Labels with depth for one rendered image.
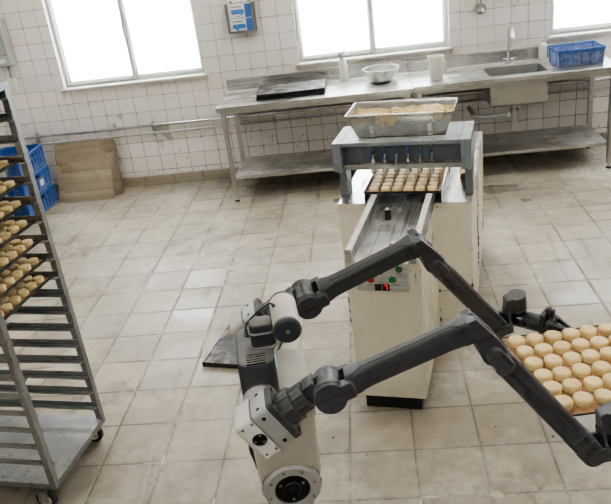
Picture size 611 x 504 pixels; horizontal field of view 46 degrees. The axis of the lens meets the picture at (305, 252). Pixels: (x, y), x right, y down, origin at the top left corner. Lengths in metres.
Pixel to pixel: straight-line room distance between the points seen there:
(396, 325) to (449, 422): 0.56
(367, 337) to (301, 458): 1.55
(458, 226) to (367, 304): 0.79
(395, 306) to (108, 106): 4.69
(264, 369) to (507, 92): 4.99
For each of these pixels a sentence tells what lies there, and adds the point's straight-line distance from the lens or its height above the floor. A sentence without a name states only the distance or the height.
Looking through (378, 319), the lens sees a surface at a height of 0.53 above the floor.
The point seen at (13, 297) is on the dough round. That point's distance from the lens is 3.27.
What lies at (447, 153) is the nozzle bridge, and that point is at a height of 1.08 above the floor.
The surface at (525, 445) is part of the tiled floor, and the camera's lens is 3.51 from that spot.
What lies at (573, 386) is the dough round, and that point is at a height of 1.05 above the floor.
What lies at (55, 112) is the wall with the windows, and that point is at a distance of 7.62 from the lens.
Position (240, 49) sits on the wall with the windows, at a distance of 7.00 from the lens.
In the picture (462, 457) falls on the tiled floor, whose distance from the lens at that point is 3.43.
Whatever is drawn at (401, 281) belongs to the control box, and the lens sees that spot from 3.25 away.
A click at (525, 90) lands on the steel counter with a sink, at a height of 0.73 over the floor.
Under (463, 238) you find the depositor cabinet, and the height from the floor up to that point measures 0.63.
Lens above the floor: 2.26
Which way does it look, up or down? 25 degrees down
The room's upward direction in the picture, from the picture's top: 7 degrees counter-clockwise
